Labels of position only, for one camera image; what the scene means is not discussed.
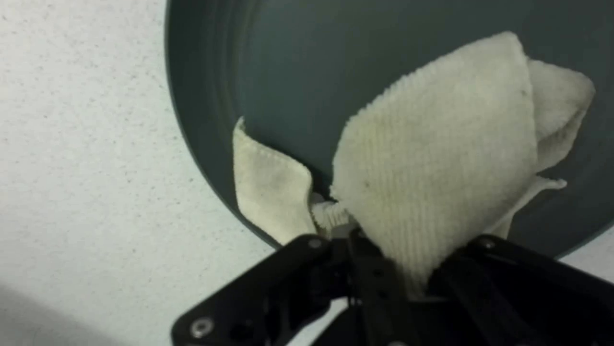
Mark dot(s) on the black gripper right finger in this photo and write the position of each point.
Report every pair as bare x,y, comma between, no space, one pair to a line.
515,297

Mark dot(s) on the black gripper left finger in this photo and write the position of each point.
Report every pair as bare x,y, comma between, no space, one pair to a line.
275,301

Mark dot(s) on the cream cloth towel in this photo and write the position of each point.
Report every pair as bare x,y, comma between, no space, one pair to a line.
444,155

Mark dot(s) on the dark green round plate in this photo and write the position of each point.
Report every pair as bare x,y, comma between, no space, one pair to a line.
296,71

